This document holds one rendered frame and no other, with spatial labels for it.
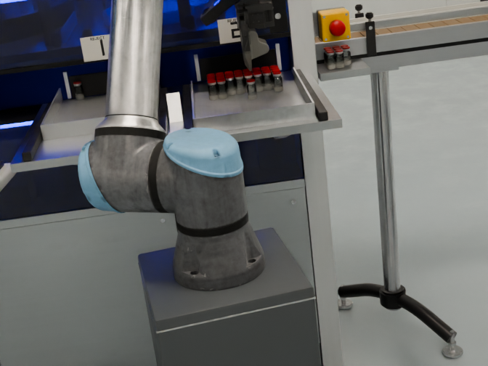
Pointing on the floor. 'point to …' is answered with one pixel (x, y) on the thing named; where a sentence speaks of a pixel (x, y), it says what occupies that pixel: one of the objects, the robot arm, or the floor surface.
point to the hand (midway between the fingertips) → (246, 64)
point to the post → (316, 191)
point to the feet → (386, 298)
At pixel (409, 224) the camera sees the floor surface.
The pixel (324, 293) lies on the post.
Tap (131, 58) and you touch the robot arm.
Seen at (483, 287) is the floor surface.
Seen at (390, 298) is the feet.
